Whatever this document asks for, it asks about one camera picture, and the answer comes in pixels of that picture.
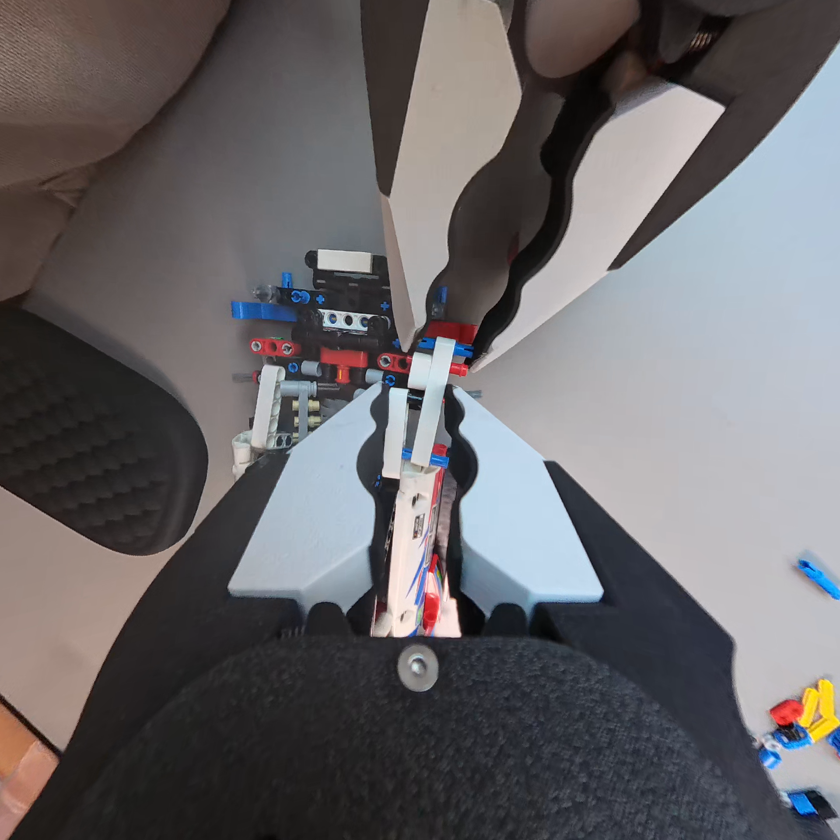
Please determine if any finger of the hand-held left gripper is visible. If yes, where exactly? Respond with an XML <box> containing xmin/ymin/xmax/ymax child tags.
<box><xmin>382</xmin><ymin>0</ymin><xmax>524</xmax><ymax>351</ymax></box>
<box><xmin>471</xmin><ymin>74</ymin><xmax>726</xmax><ymax>374</ymax></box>

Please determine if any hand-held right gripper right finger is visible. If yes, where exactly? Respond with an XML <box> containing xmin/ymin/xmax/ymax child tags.
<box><xmin>448</xmin><ymin>386</ymin><xmax>605</xmax><ymax>619</ymax></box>

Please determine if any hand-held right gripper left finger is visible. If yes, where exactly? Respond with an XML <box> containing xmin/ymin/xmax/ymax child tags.
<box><xmin>227</xmin><ymin>382</ymin><xmax>395</xmax><ymax>609</ymax></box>

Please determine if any white brick beam assembly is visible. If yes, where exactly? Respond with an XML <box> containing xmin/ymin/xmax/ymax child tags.
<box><xmin>382</xmin><ymin>336</ymin><xmax>475</xmax><ymax>479</ymax></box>

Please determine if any toy brick car model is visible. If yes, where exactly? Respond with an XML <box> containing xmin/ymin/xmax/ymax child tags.
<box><xmin>230</xmin><ymin>248</ymin><xmax>483</xmax><ymax>639</ymax></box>

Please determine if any grey desk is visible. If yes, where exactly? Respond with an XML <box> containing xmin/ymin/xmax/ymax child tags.
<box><xmin>0</xmin><ymin>0</ymin><xmax>840</xmax><ymax>808</ymax></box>

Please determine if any person's left hand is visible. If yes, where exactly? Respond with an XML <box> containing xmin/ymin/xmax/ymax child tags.
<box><xmin>524</xmin><ymin>0</ymin><xmax>644</xmax><ymax>81</ymax></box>

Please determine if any black chair armrest pad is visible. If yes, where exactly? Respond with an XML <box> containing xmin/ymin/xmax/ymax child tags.
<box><xmin>0</xmin><ymin>307</ymin><xmax>210</xmax><ymax>557</ymax></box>

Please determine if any long blue brick pin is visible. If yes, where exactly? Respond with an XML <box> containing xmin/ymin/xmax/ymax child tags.
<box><xmin>796</xmin><ymin>556</ymin><xmax>840</xmax><ymax>601</ymax></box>

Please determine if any cluster of assorted brick pieces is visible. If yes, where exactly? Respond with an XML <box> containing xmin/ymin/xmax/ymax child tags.
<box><xmin>753</xmin><ymin>679</ymin><xmax>840</xmax><ymax>821</ymax></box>

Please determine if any person's beige printed top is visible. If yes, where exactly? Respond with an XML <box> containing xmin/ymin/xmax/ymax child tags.
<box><xmin>0</xmin><ymin>0</ymin><xmax>231</xmax><ymax>303</ymax></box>

